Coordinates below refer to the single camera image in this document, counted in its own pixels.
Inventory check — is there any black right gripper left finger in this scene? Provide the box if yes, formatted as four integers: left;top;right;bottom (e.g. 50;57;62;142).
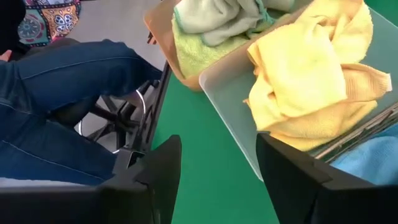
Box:
99;134;183;224

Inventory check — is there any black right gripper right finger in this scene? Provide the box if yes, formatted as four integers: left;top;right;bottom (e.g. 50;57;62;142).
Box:
256;132;398;224

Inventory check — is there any yellow microfiber towel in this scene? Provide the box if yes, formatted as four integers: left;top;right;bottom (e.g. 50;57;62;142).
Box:
244;63;393;152
247;0;374;125

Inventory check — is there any teal blue microfiber towel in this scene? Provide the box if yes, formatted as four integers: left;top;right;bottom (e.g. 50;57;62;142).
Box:
329;124;398;187

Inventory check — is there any lime green microfiber towel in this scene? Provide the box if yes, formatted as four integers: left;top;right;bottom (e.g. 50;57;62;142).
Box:
172;14;249;79

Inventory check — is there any pale sage microfiber towel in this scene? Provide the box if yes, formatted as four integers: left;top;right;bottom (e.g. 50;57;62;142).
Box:
201;15;261;47

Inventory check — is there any light grey-blue microfiber towel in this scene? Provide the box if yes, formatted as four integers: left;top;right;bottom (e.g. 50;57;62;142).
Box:
174;0;296;35

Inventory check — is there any green table mat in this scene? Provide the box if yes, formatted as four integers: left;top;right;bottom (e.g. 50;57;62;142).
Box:
150;0;398;224

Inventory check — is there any black office chair base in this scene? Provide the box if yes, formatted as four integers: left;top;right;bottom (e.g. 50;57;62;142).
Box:
51;79;156;155

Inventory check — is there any frosted translucent plastic bin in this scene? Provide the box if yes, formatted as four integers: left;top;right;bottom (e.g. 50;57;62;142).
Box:
198;7;398;182

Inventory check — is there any person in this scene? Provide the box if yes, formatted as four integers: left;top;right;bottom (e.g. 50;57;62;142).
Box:
0;0;163;187

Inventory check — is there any tan translucent plastic bin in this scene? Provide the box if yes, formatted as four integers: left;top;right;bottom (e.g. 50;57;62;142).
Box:
143;0;312;92

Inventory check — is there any colourful patterned fabric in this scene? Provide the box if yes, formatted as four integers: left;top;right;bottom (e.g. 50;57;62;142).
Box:
17;0;82;47

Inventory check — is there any black metal table frame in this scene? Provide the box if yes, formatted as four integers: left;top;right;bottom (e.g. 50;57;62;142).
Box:
124;60;174;175

